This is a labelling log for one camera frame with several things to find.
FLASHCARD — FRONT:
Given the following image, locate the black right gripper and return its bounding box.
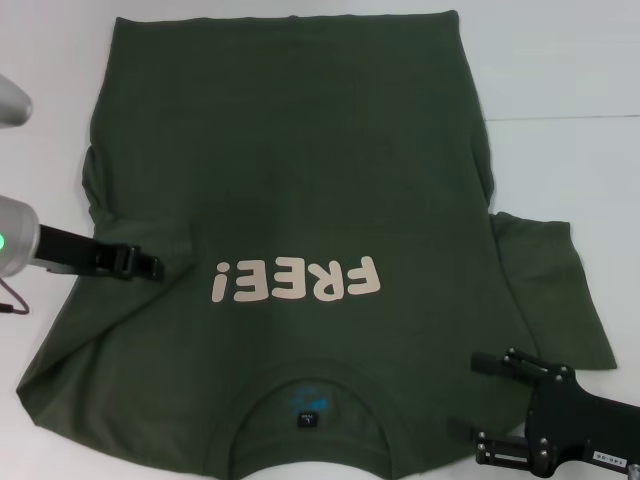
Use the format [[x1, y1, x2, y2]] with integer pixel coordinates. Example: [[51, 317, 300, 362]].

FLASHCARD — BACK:
[[449, 346, 640, 480]]

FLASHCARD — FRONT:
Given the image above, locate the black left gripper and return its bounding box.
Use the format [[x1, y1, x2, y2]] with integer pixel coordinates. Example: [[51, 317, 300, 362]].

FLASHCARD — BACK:
[[37, 223, 165, 282]]

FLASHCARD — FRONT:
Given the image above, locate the dark green FREE! t-shirt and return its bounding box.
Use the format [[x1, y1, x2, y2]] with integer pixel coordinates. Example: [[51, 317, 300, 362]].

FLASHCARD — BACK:
[[14, 8, 617, 480]]

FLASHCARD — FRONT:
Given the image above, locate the thin left wrist cable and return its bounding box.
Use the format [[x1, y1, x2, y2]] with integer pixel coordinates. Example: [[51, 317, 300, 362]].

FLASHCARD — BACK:
[[0, 277, 32, 316]]

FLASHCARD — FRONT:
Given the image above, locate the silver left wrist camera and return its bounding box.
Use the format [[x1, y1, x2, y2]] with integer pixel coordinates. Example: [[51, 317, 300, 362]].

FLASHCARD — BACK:
[[0, 74, 34, 129]]

